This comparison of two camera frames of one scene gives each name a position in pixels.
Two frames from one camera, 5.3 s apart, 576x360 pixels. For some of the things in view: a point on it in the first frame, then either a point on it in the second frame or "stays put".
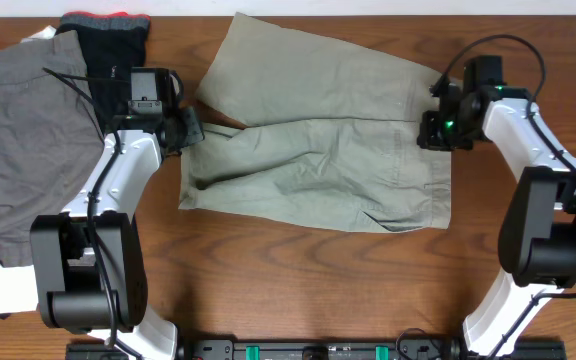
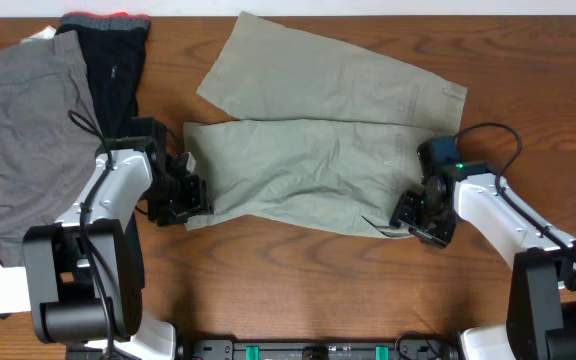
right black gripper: [427, 137] → [404, 213]
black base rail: [323, 350] stays put
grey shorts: [41, 138] stays put
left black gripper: [194, 132] → [197, 203]
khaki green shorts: [317, 128] stays put
